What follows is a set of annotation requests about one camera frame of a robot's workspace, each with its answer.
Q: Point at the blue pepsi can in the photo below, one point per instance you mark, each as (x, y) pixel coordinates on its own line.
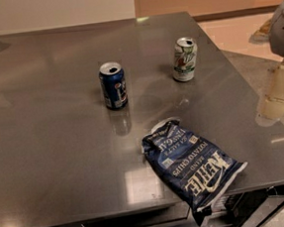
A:
(113, 84)

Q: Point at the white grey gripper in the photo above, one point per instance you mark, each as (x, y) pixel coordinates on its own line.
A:
(274, 103)

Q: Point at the blue kettle chips bag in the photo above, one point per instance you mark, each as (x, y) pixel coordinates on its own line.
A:
(197, 170)

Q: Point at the white green soda can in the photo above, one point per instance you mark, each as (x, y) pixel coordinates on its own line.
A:
(185, 57)

